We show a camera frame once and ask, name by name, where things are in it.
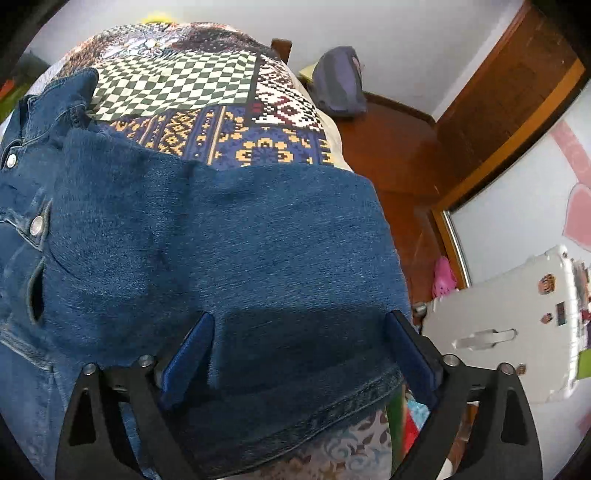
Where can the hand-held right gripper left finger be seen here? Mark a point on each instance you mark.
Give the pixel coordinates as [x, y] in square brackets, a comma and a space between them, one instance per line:
[189, 364]

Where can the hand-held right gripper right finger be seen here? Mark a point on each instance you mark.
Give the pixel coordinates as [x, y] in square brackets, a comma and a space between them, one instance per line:
[411, 364]

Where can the blue denim jacket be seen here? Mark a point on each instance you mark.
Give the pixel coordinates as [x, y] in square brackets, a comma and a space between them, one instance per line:
[231, 230]

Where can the colourful packaging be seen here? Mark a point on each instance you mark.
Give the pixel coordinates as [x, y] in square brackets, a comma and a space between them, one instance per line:
[408, 420]

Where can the pink toy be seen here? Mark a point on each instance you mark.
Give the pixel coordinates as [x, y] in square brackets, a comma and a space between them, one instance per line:
[443, 277]

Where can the white plastic board with stickers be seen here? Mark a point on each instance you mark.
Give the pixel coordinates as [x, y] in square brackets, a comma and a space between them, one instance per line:
[508, 300]

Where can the white door with pink hearts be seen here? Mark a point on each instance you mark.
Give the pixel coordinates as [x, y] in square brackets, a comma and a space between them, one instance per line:
[508, 221]

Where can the patchwork printed blanket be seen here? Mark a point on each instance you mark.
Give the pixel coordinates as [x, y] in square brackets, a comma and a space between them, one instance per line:
[184, 83]

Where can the brown wooden door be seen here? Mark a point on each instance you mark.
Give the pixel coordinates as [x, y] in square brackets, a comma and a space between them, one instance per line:
[508, 92]

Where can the grey purple backpack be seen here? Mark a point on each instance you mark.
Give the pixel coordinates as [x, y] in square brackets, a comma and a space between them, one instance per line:
[339, 83]

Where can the green patterned cushion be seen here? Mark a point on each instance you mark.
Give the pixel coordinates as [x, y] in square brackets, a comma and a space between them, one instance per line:
[14, 99]

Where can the yellow plush cushion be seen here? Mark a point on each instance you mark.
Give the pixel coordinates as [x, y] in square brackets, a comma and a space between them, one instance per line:
[159, 18]

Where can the brown wooden bed post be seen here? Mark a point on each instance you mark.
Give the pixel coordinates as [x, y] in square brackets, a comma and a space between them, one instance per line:
[281, 48]

